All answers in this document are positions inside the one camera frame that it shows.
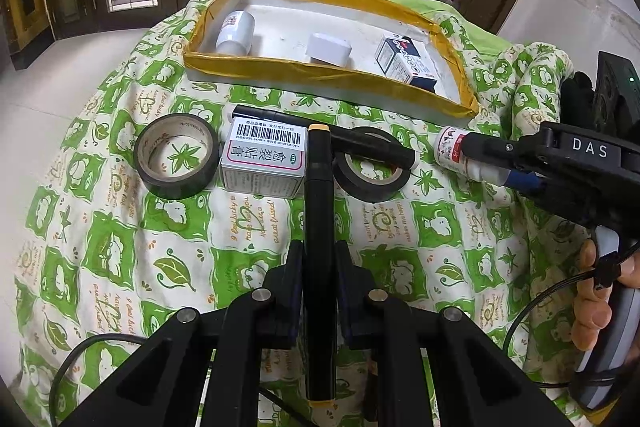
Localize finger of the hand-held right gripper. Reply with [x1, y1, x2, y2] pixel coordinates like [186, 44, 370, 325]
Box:
[505, 169, 551, 198]
[461, 133, 548, 180]

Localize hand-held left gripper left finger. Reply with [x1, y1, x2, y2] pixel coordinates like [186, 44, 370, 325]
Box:
[60, 239, 306, 427]

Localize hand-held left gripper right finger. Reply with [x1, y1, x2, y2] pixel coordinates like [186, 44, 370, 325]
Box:
[334, 239, 573, 427]

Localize white pill bottle red label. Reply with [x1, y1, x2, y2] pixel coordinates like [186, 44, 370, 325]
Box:
[434, 125, 511, 182]

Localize black marker yellow ends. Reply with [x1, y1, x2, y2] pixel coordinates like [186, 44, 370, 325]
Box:
[305, 123, 337, 408]

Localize black electrical tape roll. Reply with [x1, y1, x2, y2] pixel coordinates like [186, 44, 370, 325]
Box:
[133, 113, 221, 200]
[331, 126, 412, 202]

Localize black pen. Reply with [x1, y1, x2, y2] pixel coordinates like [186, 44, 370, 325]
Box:
[232, 104, 417, 170]

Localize blue and white carton box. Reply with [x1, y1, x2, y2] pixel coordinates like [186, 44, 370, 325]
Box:
[375, 34, 443, 94]

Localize grey barcode carton box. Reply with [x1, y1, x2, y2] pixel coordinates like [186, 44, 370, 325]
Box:
[218, 116, 307, 200]

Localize white square plastic box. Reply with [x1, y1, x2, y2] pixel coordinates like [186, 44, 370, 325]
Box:
[306, 33, 353, 68]

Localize white foam tray yellow tape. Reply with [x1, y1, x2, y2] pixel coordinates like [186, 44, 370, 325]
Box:
[184, 0, 481, 124]

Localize white plastic bottle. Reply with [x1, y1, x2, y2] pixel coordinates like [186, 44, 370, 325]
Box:
[215, 10, 257, 56]

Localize person's right hand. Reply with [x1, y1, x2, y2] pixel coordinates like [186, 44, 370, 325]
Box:
[571, 239, 640, 353]

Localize green printed blanket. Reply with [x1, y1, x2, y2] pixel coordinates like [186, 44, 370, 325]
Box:
[12, 0, 601, 427]

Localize black cable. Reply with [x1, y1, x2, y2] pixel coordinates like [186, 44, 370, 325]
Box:
[47, 333, 156, 427]
[502, 257, 626, 390]

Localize golden door frame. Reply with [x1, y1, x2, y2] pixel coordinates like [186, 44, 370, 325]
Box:
[0, 0, 56, 72]

